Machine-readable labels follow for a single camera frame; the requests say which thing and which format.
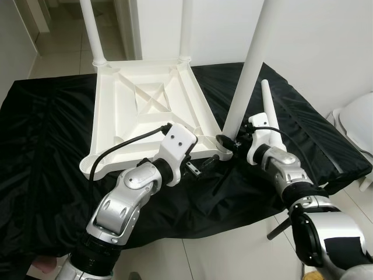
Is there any white plastic table top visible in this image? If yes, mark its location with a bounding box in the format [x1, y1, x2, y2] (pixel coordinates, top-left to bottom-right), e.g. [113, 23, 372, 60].
[80, 57, 234, 180]

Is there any black tablecloth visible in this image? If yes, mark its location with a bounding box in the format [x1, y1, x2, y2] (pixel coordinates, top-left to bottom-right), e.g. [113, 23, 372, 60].
[0, 61, 373, 263]

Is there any white round appliance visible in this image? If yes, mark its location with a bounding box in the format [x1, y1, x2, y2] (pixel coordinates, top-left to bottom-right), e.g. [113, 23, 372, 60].
[332, 93, 373, 193]

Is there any pink stool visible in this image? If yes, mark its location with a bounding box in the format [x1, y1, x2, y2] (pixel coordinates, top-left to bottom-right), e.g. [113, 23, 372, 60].
[32, 257, 59, 275]

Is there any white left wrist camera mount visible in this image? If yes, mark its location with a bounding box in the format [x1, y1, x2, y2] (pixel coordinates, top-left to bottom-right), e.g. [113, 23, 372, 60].
[157, 124, 199, 187]

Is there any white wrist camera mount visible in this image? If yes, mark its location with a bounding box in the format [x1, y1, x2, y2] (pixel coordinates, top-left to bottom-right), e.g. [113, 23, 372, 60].
[245, 114, 280, 166]
[157, 124, 199, 187]

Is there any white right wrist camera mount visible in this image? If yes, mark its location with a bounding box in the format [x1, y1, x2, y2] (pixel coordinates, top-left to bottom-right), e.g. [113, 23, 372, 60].
[245, 114, 280, 166]

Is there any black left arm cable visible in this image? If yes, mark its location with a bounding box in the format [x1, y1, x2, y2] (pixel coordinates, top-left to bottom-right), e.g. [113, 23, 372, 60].
[87, 122, 173, 183]

